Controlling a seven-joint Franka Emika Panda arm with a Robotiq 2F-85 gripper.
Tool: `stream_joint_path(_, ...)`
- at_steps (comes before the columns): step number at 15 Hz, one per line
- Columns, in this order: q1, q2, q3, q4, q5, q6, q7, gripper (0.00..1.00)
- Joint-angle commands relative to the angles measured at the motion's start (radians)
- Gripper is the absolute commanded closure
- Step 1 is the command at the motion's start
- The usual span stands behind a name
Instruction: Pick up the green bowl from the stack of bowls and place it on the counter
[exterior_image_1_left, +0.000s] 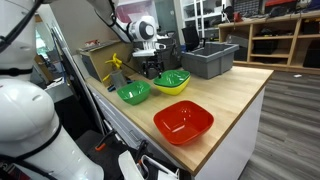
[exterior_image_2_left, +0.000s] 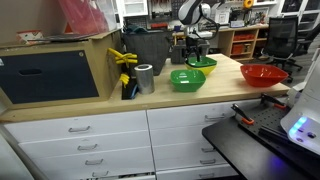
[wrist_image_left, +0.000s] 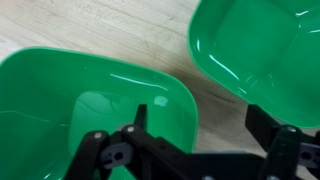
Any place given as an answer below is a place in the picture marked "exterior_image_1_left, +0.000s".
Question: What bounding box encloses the black office chair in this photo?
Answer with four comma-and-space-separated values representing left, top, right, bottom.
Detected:
181, 25, 201, 53

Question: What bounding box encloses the grey plastic bin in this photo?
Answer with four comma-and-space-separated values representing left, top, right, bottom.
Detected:
180, 42, 240, 80

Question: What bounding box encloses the cardboard box with dark panel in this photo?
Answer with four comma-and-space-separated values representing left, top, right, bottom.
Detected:
78, 40, 138, 88

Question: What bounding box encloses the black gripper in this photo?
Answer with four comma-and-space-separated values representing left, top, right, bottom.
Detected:
141, 55, 165, 79

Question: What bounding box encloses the wooden shelving desk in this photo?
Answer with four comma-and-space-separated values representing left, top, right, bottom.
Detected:
218, 11, 320, 75

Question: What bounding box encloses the large yellow clamp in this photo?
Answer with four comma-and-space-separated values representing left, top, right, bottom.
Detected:
104, 54, 123, 71

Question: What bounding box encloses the red white small box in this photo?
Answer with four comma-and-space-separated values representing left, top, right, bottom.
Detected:
84, 39, 101, 48

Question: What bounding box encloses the green plastic bowl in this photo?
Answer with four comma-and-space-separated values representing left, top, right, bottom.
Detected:
153, 69, 192, 88
116, 80, 152, 106

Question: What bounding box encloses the dark grey fabric basket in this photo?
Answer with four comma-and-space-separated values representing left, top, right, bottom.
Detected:
132, 33, 183, 80

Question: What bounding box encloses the black orange bar clamp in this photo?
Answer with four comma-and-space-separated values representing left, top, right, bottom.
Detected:
134, 139, 149, 168
94, 129, 116, 152

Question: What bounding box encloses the white drawer cabinet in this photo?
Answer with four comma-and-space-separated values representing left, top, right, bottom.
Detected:
85, 78, 266, 180

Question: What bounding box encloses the black slanted stand pole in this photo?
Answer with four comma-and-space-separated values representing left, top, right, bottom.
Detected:
49, 26, 108, 134

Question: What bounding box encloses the red plastic bowl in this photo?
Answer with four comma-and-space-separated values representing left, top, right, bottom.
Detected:
153, 100, 215, 146

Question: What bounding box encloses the yellow plastic bowl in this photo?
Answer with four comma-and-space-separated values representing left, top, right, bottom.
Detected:
154, 77, 191, 97

